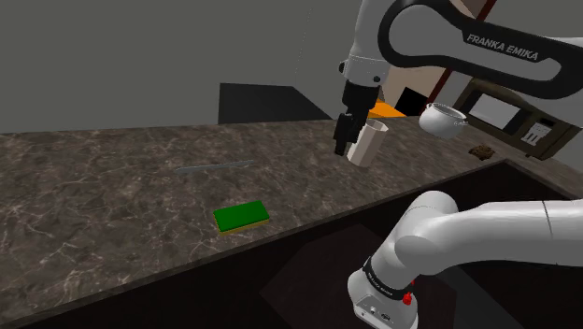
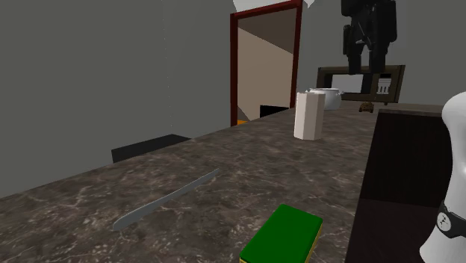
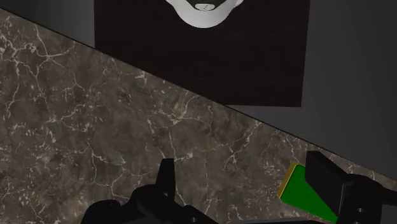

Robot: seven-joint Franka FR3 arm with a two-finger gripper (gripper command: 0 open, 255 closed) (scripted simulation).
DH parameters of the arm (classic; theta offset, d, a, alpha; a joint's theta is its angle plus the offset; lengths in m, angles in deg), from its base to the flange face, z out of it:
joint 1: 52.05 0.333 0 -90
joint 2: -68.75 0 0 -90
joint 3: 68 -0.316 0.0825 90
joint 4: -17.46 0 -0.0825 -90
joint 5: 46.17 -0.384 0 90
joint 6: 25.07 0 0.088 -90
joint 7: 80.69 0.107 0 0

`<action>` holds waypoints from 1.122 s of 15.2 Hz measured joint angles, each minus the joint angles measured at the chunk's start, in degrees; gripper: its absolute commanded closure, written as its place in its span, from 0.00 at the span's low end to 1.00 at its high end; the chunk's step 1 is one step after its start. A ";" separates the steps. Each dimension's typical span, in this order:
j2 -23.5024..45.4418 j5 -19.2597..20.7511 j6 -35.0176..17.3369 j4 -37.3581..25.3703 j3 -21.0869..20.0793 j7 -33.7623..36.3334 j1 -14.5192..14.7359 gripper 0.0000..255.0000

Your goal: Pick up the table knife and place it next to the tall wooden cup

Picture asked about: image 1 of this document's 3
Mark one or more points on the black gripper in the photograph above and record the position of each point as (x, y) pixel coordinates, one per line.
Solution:
(360, 96)

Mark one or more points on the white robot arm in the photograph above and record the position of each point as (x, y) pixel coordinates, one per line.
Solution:
(460, 237)

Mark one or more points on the beige faceted cup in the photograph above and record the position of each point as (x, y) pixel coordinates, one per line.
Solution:
(370, 143)

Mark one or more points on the green and yellow sponge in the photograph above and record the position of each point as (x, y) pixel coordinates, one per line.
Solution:
(240, 216)

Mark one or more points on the grey long knife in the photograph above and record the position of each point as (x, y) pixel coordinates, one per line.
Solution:
(214, 167)

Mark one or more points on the small brown lump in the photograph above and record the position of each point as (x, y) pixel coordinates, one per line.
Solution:
(482, 152)

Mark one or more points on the dark robot stand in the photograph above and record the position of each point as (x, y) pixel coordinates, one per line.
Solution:
(319, 278)

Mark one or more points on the brown microwave oven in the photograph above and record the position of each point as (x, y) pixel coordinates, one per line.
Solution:
(501, 111)

